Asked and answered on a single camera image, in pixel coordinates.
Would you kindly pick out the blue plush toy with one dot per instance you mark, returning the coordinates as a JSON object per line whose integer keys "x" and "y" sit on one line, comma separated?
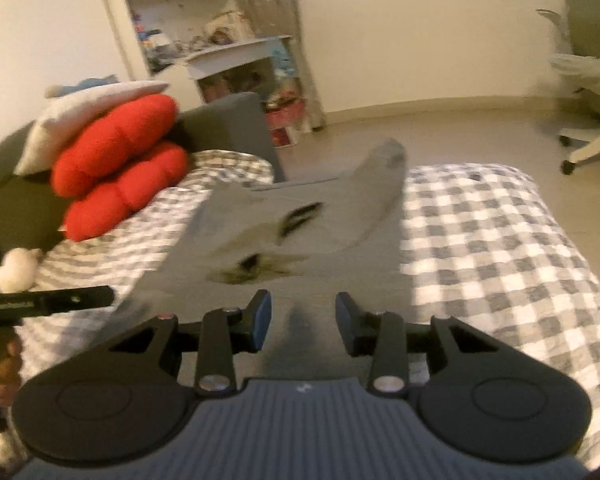
{"x": 92, "y": 82}

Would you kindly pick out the pink storage basket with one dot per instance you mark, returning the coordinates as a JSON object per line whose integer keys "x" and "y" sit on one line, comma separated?
{"x": 285, "y": 117}

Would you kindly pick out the grey checkered blanket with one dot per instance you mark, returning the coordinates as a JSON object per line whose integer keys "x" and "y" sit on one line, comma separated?
{"x": 480, "y": 260}

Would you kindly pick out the colourful toy box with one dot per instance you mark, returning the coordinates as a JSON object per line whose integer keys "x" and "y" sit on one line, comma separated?
{"x": 285, "y": 137}

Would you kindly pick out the red cushion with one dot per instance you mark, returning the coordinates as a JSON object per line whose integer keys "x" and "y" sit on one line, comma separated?
{"x": 115, "y": 135}

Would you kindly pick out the grey t-shirt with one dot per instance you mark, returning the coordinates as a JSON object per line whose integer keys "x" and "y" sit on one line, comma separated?
{"x": 360, "y": 240}

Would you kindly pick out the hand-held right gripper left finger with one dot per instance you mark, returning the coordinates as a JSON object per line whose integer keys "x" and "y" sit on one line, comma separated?
{"x": 262, "y": 317}

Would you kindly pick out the white bookshelf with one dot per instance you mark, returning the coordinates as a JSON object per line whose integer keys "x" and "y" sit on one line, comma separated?
{"x": 230, "y": 52}

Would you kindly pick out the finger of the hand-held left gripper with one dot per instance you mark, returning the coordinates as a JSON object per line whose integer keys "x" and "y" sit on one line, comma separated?
{"x": 75, "y": 297}

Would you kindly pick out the light grey pillow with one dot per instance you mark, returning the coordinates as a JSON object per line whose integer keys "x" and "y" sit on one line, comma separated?
{"x": 65, "y": 115}

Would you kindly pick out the person's left hand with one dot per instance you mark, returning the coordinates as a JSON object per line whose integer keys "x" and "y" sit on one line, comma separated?
{"x": 7, "y": 375}

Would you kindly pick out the white plush toy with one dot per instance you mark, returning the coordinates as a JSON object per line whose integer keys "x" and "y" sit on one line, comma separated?
{"x": 17, "y": 270}

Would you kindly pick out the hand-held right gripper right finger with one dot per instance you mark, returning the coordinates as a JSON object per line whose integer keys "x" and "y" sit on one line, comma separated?
{"x": 343, "y": 315}

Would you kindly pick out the patterned curtain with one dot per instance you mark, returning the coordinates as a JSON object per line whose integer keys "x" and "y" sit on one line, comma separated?
{"x": 275, "y": 0}

